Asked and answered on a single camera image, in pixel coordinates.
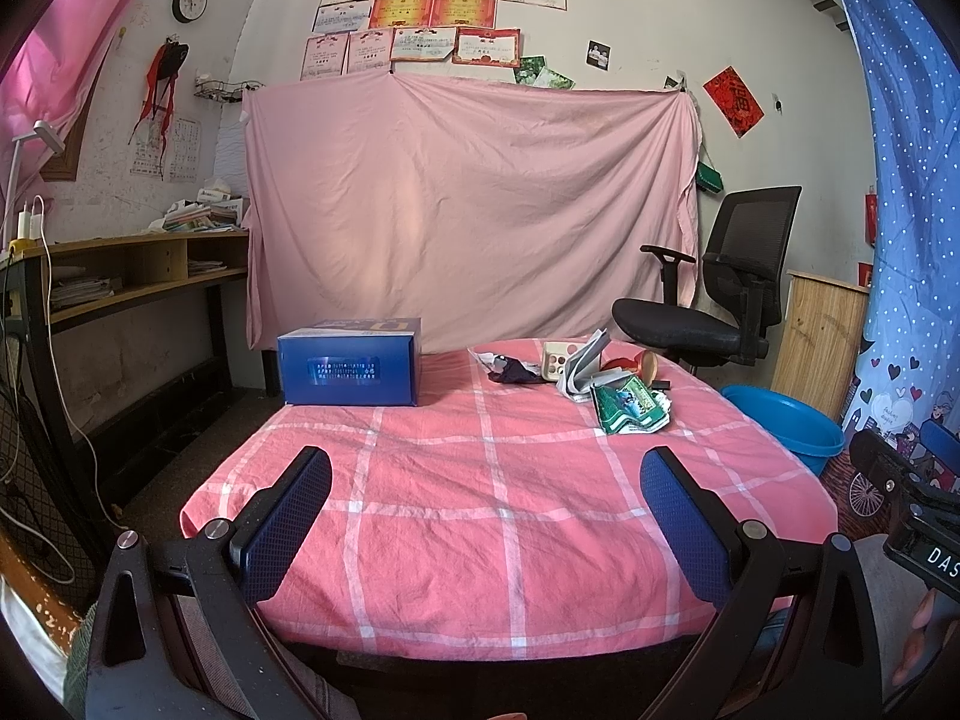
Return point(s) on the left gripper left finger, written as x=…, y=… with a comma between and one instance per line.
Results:
x=275, y=522

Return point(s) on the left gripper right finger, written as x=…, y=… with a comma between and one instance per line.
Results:
x=700, y=531

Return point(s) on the green snack wrapper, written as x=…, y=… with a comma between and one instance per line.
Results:
x=628, y=406

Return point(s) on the red paper cup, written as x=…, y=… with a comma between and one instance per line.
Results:
x=644, y=365

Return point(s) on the grey face mask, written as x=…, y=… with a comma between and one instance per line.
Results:
x=583, y=366

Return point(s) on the beige pill box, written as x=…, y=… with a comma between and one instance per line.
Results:
x=554, y=357

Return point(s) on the dark blue foil wrapper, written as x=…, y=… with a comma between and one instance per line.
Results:
x=505, y=369

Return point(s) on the person's right hand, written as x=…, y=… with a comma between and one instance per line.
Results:
x=914, y=645

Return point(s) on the blue plastic basin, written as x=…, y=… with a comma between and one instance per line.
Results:
x=808, y=434

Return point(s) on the blue patterned curtain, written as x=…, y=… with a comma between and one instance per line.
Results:
x=906, y=373

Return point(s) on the blue cardboard box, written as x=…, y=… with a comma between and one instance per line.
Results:
x=351, y=362

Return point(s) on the wooden cabinet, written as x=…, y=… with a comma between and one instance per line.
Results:
x=822, y=334

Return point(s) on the wooden shelf desk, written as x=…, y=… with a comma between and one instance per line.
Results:
x=50, y=291

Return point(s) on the black office chair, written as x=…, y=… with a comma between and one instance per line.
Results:
x=741, y=269

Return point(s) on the stack of books and papers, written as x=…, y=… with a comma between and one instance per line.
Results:
x=216, y=207

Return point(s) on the green hanging item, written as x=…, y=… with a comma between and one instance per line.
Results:
x=708, y=178

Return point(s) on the pink hanging sheet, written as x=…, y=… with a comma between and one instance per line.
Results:
x=486, y=211

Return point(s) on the red hanging knot ornament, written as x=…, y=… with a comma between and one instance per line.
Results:
x=160, y=86

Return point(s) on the pink window curtain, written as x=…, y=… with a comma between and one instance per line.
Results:
x=54, y=70

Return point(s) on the white charger with cable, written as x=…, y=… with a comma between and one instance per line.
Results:
x=32, y=220

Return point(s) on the wall calendar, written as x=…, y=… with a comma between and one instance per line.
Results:
x=171, y=154

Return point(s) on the red paper wall decoration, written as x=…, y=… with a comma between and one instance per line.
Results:
x=730, y=93

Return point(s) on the small black wall photo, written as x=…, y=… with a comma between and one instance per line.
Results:
x=598, y=55

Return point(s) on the round wall clock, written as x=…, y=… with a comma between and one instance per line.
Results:
x=188, y=11

